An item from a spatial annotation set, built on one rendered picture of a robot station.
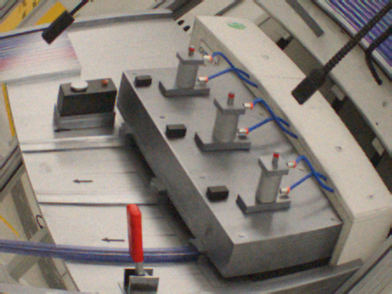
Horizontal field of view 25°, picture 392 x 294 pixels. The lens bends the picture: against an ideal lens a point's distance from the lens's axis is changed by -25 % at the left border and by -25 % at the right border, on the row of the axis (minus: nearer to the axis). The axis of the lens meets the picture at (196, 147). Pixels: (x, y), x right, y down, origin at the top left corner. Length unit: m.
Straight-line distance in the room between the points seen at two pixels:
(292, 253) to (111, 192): 0.22
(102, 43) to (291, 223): 0.54
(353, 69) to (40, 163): 0.40
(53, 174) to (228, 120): 0.20
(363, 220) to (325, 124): 0.19
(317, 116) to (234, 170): 0.15
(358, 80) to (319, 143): 0.12
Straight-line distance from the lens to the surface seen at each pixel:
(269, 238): 0.98
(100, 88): 1.22
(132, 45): 1.45
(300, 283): 1.00
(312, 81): 1.01
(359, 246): 1.04
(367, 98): 1.15
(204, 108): 1.17
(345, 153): 1.11
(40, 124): 1.22
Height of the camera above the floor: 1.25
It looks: 6 degrees down
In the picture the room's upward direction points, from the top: 48 degrees clockwise
